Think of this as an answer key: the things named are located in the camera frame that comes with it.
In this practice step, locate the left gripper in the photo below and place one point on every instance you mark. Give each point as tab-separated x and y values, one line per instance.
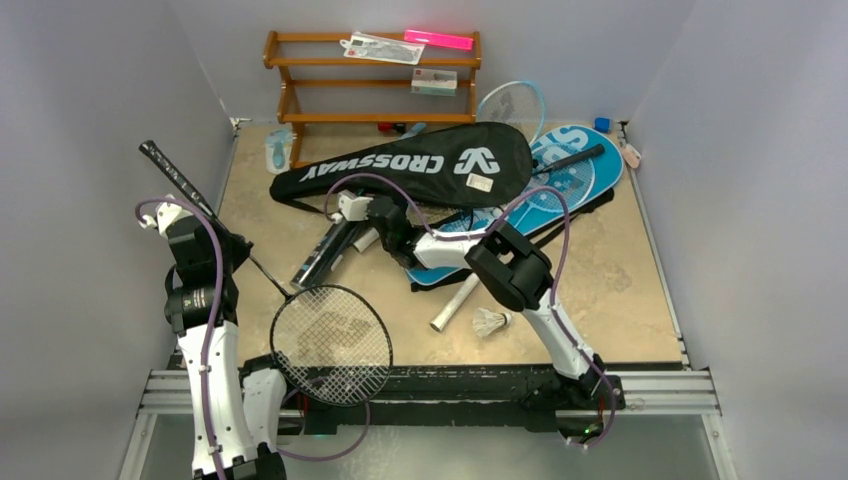
239	249

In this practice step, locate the black Crossway racket bag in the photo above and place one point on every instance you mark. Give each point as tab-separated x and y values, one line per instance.
468	166

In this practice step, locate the black badminton racket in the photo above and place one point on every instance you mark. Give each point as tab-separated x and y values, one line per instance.
326	340

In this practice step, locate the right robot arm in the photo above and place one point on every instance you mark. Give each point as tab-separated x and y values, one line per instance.
517	274

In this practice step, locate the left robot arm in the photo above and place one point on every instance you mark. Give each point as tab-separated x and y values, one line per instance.
232	416

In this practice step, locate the light blue badminton racket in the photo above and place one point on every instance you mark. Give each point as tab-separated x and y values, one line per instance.
518	104

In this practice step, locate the black shuttlecock tube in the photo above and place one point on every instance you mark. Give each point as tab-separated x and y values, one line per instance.
320	262

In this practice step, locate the red black small object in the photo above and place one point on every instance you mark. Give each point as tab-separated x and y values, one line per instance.
392	127

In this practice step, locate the light blue strip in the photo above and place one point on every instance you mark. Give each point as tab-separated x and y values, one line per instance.
414	130

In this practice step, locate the white shuttlecock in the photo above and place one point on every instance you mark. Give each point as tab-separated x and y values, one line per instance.
485	322

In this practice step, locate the light blue packaged item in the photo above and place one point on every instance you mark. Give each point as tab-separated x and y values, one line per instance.
278	144

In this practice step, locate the white green box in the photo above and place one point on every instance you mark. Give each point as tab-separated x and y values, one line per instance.
434	82

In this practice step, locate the blue racket bag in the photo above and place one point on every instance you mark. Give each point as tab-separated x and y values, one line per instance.
609	169

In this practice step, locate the white blister package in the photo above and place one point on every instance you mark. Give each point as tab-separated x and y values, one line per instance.
381	49

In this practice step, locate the pink bar on shelf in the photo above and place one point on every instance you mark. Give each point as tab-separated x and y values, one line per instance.
439	40

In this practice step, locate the wooden shelf rack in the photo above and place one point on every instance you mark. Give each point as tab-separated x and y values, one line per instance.
290	111

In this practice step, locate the small blue cube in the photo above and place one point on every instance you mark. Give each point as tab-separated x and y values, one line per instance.
602	124

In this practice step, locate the small pink white object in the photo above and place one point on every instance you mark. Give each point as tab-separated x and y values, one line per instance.
631	156

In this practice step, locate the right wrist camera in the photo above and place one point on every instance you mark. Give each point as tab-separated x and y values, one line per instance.
351	207

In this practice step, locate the white racket handle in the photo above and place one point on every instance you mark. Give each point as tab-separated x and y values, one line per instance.
441	320

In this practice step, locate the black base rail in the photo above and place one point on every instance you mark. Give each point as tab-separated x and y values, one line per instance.
531	396

